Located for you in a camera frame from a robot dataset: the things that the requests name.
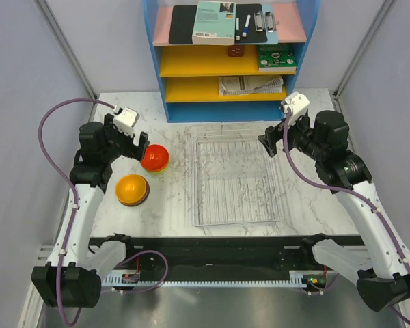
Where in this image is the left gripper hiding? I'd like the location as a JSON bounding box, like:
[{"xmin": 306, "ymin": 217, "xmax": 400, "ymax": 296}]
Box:
[{"xmin": 101, "ymin": 114, "xmax": 148, "ymax": 163}]

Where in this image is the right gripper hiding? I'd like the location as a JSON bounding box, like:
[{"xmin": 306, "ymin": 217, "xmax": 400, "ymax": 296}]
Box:
[{"xmin": 258, "ymin": 109, "xmax": 326, "ymax": 161}]

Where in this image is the red orange bowl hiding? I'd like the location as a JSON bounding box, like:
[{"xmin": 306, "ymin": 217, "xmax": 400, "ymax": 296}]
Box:
[{"xmin": 140, "ymin": 144, "xmax": 170, "ymax": 168}]

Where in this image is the yellow orange bowl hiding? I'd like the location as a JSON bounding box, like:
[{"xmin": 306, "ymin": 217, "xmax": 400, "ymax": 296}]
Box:
[{"xmin": 115, "ymin": 174, "xmax": 148, "ymax": 197}]

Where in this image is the lime green bowl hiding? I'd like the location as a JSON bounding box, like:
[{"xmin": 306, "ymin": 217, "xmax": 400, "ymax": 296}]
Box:
[{"xmin": 143, "ymin": 161, "xmax": 169, "ymax": 174}]

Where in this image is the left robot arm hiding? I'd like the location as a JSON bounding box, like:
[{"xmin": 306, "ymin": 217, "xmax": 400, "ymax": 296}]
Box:
[{"xmin": 31, "ymin": 108, "xmax": 149, "ymax": 308}]

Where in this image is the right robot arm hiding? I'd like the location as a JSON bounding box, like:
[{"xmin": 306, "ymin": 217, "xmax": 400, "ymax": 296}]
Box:
[{"xmin": 258, "ymin": 111, "xmax": 410, "ymax": 312}]

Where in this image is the red patterned bowl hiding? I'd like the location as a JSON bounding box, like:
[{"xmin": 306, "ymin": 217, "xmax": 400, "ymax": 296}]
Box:
[{"xmin": 117, "ymin": 187, "xmax": 150, "ymax": 206}]

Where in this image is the folded newspaper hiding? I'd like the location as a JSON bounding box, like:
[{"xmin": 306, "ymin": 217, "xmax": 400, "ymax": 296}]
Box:
[{"xmin": 218, "ymin": 75, "xmax": 284, "ymax": 96}]

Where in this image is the green book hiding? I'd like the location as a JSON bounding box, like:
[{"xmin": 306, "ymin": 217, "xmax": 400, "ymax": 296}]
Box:
[{"xmin": 256, "ymin": 44, "xmax": 297, "ymax": 73}]

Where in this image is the blue shelf unit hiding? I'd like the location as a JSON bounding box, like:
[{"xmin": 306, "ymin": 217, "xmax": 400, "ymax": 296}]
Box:
[{"xmin": 143, "ymin": 1, "xmax": 320, "ymax": 123}]

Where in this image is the brown small box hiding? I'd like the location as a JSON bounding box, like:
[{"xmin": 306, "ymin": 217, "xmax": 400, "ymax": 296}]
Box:
[{"xmin": 228, "ymin": 45, "xmax": 245, "ymax": 57}]

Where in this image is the white marker blue cap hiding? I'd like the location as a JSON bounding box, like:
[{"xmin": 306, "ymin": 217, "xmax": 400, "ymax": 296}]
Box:
[{"xmin": 242, "ymin": 14, "xmax": 251, "ymax": 38}]

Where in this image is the white marker black cap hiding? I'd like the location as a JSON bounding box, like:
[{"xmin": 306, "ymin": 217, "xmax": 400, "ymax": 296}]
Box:
[{"xmin": 235, "ymin": 17, "xmax": 241, "ymax": 41}]

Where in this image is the black mat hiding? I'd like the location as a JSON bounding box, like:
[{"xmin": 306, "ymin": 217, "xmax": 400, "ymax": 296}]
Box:
[{"xmin": 169, "ymin": 3, "xmax": 267, "ymax": 45}]

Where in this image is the teal book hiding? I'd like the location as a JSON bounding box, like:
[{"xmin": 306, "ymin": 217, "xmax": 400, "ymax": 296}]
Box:
[{"xmin": 192, "ymin": 1, "xmax": 236, "ymax": 46}]

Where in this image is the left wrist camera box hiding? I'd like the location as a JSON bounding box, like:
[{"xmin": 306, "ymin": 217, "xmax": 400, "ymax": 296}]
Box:
[{"xmin": 113, "ymin": 107, "xmax": 140, "ymax": 136}]

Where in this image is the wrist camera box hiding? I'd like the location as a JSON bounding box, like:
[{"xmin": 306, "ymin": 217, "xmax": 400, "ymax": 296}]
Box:
[
  {"xmin": 281, "ymin": 91, "xmax": 310, "ymax": 116},
  {"xmin": 113, "ymin": 107, "xmax": 140, "ymax": 136}
]

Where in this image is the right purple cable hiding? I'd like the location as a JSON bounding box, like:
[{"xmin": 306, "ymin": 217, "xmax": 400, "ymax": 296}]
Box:
[{"xmin": 282, "ymin": 109, "xmax": 410, "ymax": 328}]

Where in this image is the purple cable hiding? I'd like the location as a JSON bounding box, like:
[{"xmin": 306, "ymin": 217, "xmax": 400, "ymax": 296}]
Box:
[
  {"xmin": 282, "ymin": 109, "xmax": 410, "ymax": 328},
  {"xmin": 38, "ymin": 98, "xmax": 120, "ymax": 327}
]

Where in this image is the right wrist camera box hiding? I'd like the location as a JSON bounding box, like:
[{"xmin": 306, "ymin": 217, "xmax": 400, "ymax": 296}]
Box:
[{"xmin": 281, "ymin": 91, "xmax": 310, "ymax": 116}]

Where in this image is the white wire dish rack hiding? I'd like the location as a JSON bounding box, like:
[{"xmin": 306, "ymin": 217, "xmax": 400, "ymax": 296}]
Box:
[{"xmin": 188, "ymin": 122, "xmax": 284, "ymax": 227}]

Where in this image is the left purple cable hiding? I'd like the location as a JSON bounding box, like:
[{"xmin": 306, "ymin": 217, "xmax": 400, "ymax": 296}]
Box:
[{"xmin": 38, "ymin": 98, "xmax": 120, "ymax": 327}]

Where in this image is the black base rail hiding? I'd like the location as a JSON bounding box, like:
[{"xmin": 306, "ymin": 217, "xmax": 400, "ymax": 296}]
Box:
[{"xmin": 88, "ymin": 234, "xmax": 366, "ymax": 281}]

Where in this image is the white cable duct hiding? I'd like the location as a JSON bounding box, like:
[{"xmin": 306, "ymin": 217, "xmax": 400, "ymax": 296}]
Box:
[{"xmin": 102, "ymin": 271, "xmax": 327, "ymax": 289}]

